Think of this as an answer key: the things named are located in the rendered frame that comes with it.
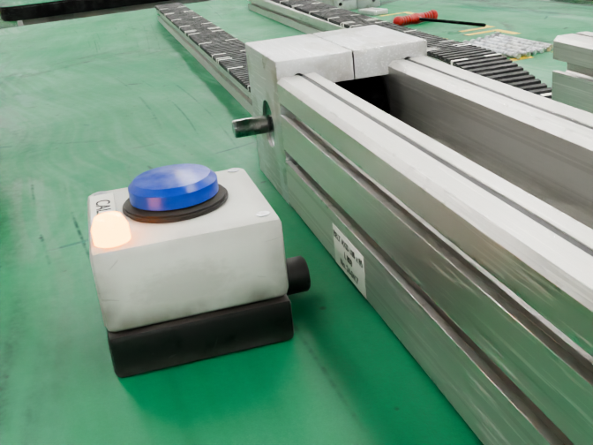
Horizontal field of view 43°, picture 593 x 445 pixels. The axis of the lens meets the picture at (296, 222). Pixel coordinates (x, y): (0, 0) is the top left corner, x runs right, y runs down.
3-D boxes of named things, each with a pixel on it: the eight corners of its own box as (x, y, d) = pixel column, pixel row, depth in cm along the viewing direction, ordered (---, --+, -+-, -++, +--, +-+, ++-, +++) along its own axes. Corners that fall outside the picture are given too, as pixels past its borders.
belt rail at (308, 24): (248, 9, 158) (246, -6, 157) (266, 6, 159) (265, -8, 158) (458, 97, 72) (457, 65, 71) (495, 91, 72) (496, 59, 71)
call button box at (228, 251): (108, 299, 39) (84, 186, 37) (287, 262, 41) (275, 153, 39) (116, 381, 32) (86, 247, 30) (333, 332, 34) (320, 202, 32)
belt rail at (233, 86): (158, 20, 154) (155, 5, 153) (177, 18, 155) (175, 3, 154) (265, 129, 68) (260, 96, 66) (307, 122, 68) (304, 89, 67)
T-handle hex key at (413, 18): (391, 27, 115) (390, 16, 115) (433, 19, 119) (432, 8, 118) (461, 36, 102) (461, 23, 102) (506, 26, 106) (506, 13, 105)
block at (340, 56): (228, 175, 57) (211, 47, 53) (382, 147, 59) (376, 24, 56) (254, 214, 48) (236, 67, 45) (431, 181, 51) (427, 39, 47)
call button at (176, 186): (131, 209, 36) (123, 169, 35) (213, 194, 37) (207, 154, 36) (138, 239, 32) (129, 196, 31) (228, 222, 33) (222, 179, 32)
